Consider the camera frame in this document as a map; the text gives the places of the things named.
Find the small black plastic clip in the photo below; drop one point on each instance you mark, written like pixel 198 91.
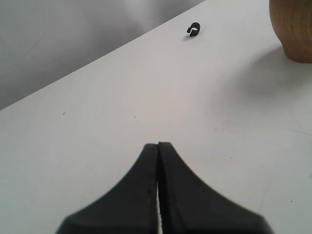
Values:
pixel 194 29

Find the wooden barrel-shaped cup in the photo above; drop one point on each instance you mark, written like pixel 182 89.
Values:
pixel 292 23

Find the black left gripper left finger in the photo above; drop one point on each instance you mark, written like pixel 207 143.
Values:
pixel 128 208

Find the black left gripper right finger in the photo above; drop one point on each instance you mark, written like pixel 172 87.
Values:
pixel 189 206

